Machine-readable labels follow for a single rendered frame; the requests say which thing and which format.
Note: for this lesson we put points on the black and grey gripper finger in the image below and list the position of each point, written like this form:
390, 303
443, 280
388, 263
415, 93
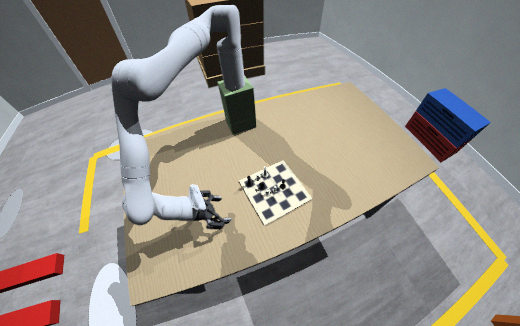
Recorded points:
211, 198
215, 224

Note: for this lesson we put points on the chessboard with chess pieces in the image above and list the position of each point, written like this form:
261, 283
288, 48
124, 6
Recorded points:
272, 207

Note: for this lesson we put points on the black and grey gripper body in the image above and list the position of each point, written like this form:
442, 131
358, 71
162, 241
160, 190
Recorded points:
205, 214

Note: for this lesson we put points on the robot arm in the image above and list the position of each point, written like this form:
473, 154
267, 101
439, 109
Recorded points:
145, 80

